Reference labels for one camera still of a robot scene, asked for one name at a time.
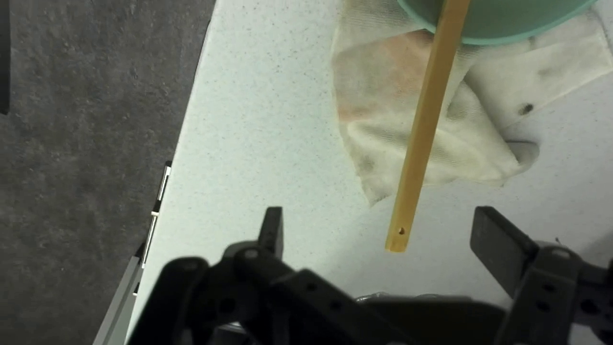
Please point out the teal bowl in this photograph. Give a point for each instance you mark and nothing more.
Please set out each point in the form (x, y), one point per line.
(493, 19)

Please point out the stained white cloth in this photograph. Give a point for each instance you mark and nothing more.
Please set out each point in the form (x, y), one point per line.
(479, 110)

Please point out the wooden spoon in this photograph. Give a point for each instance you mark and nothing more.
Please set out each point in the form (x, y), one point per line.
(426, 120)

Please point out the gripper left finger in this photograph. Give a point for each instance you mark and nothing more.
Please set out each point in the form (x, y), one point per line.
(249, 287)

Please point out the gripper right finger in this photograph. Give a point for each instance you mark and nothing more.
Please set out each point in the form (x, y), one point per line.
(536, 278)

